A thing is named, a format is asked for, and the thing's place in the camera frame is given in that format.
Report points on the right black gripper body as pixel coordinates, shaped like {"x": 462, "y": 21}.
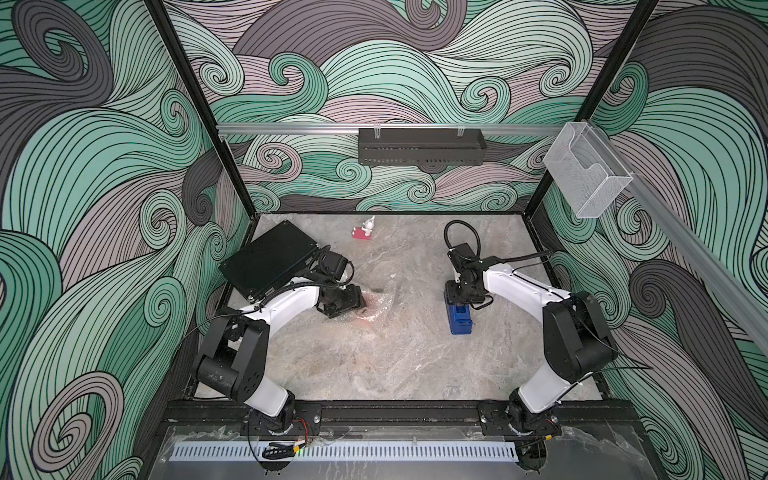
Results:
{"x": 457, "y": 291}

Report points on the black hard case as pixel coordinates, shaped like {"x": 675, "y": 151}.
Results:
{"x": 270, "y": 261}

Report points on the aluminium wall rail right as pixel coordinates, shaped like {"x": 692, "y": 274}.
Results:
{"x": 692, "y": 216}

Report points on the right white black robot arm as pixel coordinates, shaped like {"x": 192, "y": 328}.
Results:
{"x": 577, "y": 342}

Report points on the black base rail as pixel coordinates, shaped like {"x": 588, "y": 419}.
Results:
{"x": 326, "y": 418}

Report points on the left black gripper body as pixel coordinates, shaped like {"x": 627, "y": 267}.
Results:
{"x": 343, "y": 301}

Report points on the white slotted cable duct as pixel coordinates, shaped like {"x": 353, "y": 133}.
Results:
{"x": 351, "y": 451}

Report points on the white bunny on pink base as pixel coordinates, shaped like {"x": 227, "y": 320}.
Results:
{"x": 364, "y": 232}

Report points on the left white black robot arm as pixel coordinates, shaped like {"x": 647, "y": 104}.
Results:
{"x": 232, "y": 358}

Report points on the black wall-mounted tray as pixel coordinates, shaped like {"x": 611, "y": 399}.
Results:
{"x": 431, "y": 149}

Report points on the clear acrylic wall holder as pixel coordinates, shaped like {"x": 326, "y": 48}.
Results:
{"x": 587, "y": 169}

